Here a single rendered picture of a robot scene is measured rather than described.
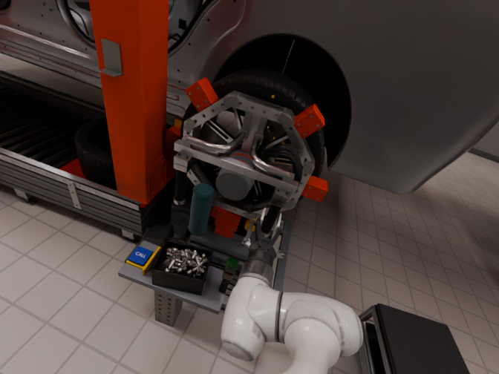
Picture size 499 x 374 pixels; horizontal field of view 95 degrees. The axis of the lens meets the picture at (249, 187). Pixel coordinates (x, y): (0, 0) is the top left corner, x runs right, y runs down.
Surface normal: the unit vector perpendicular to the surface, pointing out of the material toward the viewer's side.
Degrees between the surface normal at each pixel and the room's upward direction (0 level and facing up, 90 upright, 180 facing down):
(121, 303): 0
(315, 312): 30
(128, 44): 90
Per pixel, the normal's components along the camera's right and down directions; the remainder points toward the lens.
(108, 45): -0.24, 0.57
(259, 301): -0.06, -0.80
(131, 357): 0.25, -0.75
